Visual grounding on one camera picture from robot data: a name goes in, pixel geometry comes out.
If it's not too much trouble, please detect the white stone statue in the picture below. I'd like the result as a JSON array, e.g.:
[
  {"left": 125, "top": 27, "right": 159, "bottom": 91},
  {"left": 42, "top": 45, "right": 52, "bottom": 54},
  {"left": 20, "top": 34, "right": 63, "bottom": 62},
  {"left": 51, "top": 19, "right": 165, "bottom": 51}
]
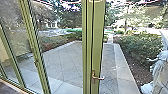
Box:
[{"left": 140, "top": 49, "right": 168, "bottom": 94}]

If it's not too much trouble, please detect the grey stone pillar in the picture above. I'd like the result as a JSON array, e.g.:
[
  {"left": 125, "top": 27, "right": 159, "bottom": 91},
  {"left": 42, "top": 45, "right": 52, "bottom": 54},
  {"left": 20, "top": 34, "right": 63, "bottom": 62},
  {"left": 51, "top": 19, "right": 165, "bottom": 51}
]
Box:
[{"left": 159, "top": 29, "right": 168, "bottom": 94}]

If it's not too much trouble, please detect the green shrub bed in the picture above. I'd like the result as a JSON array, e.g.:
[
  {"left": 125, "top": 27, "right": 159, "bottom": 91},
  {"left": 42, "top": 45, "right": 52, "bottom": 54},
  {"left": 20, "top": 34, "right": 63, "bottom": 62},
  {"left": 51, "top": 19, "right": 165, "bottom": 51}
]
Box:
[
  {"left": 114, "top": 32, "right": 165, "bottom": 66},
  {"left": 37, "top": 30, "right": 83, "bottom": 53}
]

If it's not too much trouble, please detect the metal door handle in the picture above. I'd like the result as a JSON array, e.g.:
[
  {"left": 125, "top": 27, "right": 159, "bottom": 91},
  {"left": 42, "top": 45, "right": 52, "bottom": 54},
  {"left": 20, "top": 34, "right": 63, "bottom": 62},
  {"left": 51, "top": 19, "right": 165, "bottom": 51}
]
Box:
[{"left": 90, "top": 69, "right": 106, "bottom": 85}]

